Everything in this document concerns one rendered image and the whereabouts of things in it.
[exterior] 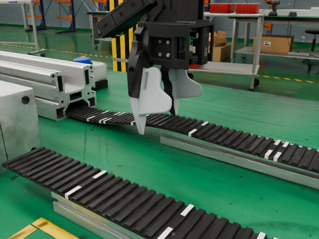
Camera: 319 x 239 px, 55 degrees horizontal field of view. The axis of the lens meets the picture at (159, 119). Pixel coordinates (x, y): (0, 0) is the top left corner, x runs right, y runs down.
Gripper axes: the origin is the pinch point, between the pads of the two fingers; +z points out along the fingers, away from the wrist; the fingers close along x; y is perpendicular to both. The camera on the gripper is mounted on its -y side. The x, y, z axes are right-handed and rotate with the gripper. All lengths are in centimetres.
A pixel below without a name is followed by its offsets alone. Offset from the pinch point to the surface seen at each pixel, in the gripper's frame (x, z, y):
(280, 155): -2.2, 0.0, 18.7
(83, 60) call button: 12.7, -3.7, -28.6
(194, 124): 0.3, -0.2, 6.5
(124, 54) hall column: 255, 45, -223
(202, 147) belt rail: -1.0, 2.2, 8.6
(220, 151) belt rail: -0.6, 2.3, 10.9
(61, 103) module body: -2.5, 0.4, -18.3
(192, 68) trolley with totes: 271, 55, -137
